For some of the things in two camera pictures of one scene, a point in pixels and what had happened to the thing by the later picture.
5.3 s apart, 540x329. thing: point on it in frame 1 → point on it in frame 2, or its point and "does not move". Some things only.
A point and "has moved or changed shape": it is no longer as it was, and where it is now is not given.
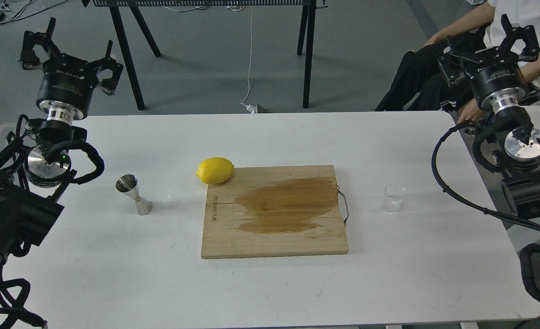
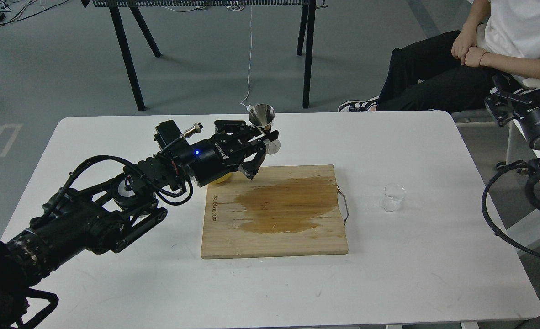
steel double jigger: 128,184 has moved or changed shape
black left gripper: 66,90 → 211,158
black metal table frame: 307,33 does not move
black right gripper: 497,80 → 539,119
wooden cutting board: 273,211 does not move
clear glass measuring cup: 394,193 does not move
